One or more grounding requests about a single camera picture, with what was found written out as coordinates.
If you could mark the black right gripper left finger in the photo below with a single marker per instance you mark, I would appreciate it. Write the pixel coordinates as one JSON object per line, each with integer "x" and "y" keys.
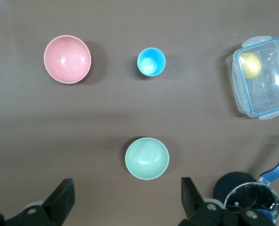
{"x": 59, "y": 202}

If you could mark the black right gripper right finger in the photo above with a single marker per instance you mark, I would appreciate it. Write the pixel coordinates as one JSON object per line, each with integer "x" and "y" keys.
{"x": 193, "y": 204}

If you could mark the pale green bowl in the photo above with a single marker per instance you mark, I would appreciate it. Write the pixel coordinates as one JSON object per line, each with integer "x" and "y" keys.
{"x": 147, "y": 158}

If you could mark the pink bowl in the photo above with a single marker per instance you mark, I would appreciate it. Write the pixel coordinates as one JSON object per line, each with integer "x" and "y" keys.
{"x": 67, "y": 58}

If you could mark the clear lidded plastic container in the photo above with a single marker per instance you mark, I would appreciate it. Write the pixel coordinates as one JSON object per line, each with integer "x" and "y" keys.
{"x": 271, "y": 94}

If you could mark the blue plastic cup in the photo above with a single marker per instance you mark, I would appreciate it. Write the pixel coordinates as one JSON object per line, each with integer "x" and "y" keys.
{"x": 151, "y": 62}

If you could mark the yellow lemon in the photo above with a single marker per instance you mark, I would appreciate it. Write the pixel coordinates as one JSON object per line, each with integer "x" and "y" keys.
{"x": 251, "y": 66}

